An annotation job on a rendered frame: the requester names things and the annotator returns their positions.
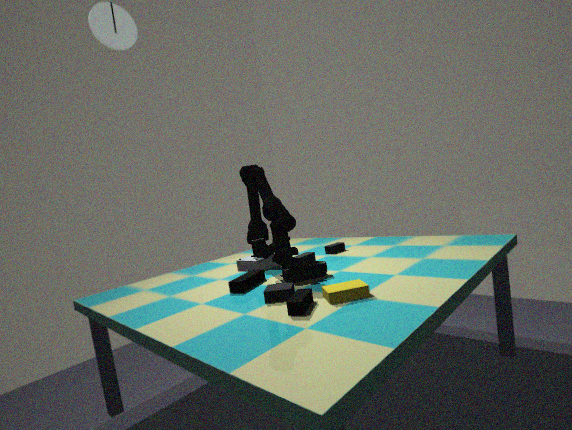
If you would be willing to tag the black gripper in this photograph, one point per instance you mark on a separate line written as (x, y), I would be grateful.
(284, 256)

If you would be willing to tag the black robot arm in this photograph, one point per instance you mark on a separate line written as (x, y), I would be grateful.
(273, 210)

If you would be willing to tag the yellow rectangular block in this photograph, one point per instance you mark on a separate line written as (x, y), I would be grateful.
(346, 291)

